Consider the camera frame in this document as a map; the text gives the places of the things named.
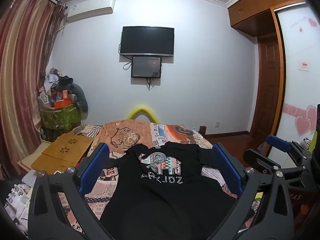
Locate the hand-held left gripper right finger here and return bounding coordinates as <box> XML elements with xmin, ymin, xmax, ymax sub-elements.
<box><xmin>207</xmin><ymin>142</ymin><xmax>294</xmax><ymax>240</ymax></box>

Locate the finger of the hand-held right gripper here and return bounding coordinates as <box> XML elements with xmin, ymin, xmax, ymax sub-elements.
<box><xmin>243</xmin><ymin>149</ymin><xmax>308</xmax><ymax>180</ymax></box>
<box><xmin>266</xmin><ymin>135</ymin><xmax>313</xmax><ymax>168</ymax></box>

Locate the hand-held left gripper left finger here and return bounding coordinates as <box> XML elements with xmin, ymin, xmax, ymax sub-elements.
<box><xmin>27</xmin><ymin>142</ymin><xmax>118</xmax><ymax>240</ymax></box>

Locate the black elephant print t-shirt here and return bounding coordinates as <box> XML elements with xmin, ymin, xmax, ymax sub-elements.
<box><xmin>100</xmin><ymin>141</ymin><xmax>238</xmax><ymax>240</ymax></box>

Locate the pile of mixed clothes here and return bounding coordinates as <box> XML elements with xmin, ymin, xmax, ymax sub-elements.
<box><xmin>37</xmin><ymin>67</ymin><xmax>60</xmax><ymax>103</ymax></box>

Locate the bamboo lap desk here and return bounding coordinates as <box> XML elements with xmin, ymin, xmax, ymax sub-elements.
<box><xmin>31</xmin><ymin>133</ymin><xmax>95</xmax><ymax>174</ymax></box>

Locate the white heart print wardrobe door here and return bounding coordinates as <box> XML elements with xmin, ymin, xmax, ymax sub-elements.
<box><xmin>274</xmin><ymin>1</ymin><xmax>320</xmax><ymax>153</ymax></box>

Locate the green fabric storage box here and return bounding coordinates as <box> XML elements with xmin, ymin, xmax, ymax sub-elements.
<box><xmin>39</xmin><ymin>102</ymin><xmax>82</xmax><ymax>142</ymax></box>

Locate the beige flat board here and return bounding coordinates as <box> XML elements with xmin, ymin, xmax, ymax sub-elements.
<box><xmin>17</xmin><ymin>140</ymin><xmax>58</xmax><ymax>173</ymax></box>

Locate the orange cardboard box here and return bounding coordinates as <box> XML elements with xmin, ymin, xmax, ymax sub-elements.
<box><xmin>54</xmin><ymin>99</ymin><xmax>72</xmax><ymax>109</ymax></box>

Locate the yellow foam tube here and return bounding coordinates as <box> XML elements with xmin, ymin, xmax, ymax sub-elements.
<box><xmin>127</xmin><ymin>106</ymin><xmax>160</xmax><ymax>123</ymax></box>

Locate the pile of printed papers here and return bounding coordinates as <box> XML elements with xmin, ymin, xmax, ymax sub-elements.
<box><xmin>5</xmin><ymin>170</ymin><xmax>35</xmax><ymax>235</ymax></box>

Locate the red striped curtain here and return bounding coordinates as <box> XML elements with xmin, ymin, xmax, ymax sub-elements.
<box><xmin>0</xmin><ymin>0</ymin><xmax>67</xmax><ymax>178</ymax></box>

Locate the wooden overhead cabinet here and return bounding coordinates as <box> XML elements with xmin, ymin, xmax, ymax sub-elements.
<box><xmin>228</xmin><ymin>0</ymin><xmax>304</xmax><ymax>37</ymax></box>

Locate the white air conditioner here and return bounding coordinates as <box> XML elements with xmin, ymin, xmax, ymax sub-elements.
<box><xmin>65</xmin><ymin>0</ymin><xmax>116</xmax><ymax>22</ymax></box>

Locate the small black wall monitor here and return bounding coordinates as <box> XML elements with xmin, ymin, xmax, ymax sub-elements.
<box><xmin>131</xmin><ymin>56</ymin><xmax>162</xmax><ymax>78</ymax></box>

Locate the black wall television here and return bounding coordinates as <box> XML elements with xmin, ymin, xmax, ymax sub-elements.
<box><xmin>120</xmin><ymin>26</ymin><xmax>175</xmax><ymax>57</ymax></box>

